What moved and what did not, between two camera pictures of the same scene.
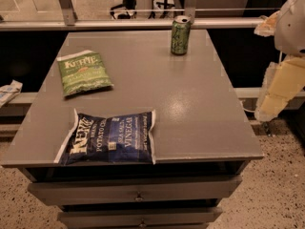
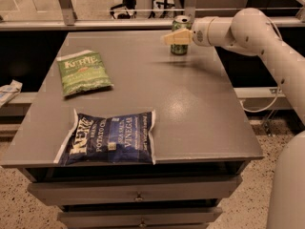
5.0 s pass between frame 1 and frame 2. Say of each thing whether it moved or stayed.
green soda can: stayed
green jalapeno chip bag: stayed
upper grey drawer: stayed
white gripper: moved
